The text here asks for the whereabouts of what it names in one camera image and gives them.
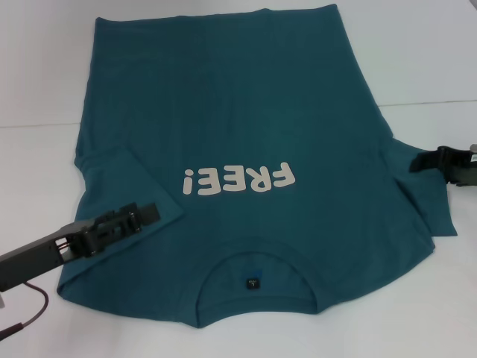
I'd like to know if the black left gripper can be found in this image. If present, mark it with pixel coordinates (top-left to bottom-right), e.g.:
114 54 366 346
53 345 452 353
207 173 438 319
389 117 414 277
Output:
0 219 139 294

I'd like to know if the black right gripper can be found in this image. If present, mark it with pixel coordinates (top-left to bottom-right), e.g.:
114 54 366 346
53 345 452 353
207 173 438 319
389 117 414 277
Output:
408 145 477 187

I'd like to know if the teal t-shirt with FREE print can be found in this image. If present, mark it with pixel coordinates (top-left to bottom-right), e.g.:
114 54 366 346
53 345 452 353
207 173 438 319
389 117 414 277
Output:
55 3 458 329

